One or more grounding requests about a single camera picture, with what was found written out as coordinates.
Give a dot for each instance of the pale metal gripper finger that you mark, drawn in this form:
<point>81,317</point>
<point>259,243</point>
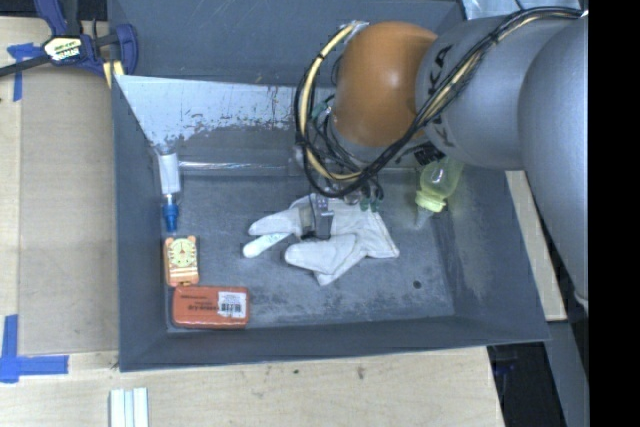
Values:
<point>325,225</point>
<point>306,222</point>

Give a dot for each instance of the white work glove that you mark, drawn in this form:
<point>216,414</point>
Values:
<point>360,235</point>

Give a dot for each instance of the grey metal bin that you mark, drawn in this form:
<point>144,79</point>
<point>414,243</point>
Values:
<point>310,305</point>

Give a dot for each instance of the clear bottle with yellow cap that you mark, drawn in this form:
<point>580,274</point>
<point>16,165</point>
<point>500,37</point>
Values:
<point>437,187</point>

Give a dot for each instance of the orange toy clock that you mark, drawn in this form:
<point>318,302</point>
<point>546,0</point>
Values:
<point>181,260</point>

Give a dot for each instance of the orange box with barcode label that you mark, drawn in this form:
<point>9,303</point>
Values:
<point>207,307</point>

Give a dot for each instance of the clear bottle with blue cap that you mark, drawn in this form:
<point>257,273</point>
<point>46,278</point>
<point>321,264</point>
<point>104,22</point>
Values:
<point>169,172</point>

